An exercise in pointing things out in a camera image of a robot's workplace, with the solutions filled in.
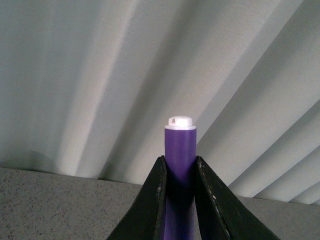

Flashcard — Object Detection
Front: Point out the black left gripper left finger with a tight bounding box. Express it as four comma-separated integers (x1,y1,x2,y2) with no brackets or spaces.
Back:
108,156,167,240

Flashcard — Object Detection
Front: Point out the purple highlighter pen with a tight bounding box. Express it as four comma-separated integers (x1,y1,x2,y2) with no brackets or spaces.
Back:
164,116,197,240

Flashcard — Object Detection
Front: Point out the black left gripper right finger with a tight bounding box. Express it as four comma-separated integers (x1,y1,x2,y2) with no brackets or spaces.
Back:
194,156,279,240

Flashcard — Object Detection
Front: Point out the white pleated curtain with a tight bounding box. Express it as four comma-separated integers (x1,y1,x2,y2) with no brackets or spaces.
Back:
0,0,320,205

